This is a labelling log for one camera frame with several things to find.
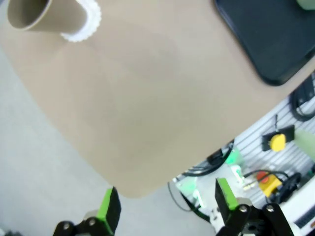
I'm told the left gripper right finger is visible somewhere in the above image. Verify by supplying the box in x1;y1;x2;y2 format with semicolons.
215;177;296;236

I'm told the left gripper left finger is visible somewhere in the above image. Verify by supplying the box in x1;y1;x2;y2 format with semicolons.
53;186;123;236

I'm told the white scalloped coaster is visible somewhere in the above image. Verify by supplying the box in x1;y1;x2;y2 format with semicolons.
60;0;102;43

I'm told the brown cup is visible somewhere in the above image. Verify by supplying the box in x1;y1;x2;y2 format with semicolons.
6;0;90;34

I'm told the light green cup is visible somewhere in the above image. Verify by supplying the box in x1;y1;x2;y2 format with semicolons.
295;0;315;11

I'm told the yellow emergency stop box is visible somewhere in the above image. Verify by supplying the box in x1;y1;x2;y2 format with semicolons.
256;170;283;197

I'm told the grey slotted mounting plate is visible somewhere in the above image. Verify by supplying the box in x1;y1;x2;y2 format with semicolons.
172;98;315;222

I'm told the black box with yellow button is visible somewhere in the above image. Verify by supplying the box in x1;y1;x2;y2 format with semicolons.
261;124;295;152

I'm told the black plastic tray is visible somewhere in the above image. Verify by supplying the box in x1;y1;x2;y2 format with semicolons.
214;0;315;86

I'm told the black base cable bundle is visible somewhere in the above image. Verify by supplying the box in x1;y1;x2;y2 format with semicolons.
181;144;234;177

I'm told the black cable loop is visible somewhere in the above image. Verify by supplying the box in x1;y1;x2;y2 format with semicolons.
290;71;315;121

